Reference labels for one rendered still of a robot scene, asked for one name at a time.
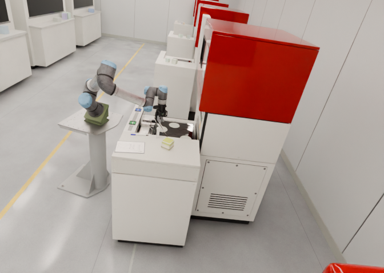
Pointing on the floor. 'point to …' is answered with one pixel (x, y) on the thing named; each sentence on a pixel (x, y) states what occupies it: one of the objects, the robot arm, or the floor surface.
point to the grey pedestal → (90, 171)
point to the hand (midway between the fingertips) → (159, 121)
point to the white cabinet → (151, 209)
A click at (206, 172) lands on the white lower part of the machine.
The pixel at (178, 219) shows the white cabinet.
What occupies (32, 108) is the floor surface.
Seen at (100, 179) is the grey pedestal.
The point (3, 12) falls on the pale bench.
